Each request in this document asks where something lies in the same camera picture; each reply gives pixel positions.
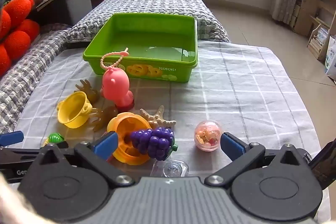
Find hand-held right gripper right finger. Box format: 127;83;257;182
205;132;312;187

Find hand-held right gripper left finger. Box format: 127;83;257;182
31;131;136;187

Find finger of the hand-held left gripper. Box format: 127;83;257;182
0;141;69;162
0;131;25;147

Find clear capsule ball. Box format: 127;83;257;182
194;121;224;152

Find orange pumpkin toy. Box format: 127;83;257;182
106;112;153;164

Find brown octopus toy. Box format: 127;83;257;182
75;79;100;104
89;106;119;132

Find toy corn cob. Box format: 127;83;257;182
41;133;65;148

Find yellow toy pot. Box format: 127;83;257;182
57;91;93;129

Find purple grapes toy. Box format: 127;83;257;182
130;127;179;161

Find beige starfish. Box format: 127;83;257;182
140;105;177;130

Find clear plastic case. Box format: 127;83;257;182
150;158;190;178

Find orange robot toy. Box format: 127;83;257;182
99;47;135;112

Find green plastic box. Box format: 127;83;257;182
83;13;198;83

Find person's left forearm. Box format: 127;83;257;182
0;173;54;224

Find grey checked cloth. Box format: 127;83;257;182
10;40;331;224

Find grey plaid sofa cover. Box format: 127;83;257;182
0;23;72;135

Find orange plush toy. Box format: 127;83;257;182
0;0;41;78

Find white printed carton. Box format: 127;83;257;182
325;35;336;80

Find grey sofa armrest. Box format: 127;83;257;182
33;0;93;26

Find grey quilted cushion cover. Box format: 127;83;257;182
66;0;232;43

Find wooden shelf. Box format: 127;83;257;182
293;0;336;62

